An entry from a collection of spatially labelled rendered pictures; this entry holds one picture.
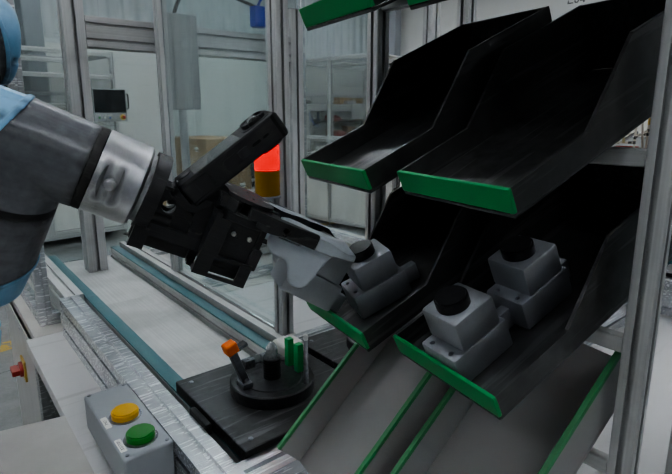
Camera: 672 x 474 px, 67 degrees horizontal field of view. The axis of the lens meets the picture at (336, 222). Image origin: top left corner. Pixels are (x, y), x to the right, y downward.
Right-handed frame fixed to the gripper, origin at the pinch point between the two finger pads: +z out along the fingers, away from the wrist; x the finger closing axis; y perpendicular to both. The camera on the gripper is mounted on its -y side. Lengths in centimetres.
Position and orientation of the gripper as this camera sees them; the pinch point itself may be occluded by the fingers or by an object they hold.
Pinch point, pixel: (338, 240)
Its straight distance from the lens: 54.8
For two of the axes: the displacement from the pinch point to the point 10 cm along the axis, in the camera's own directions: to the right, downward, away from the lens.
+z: 8.4, 3.5, 4.2
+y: -4.3, 9.0, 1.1
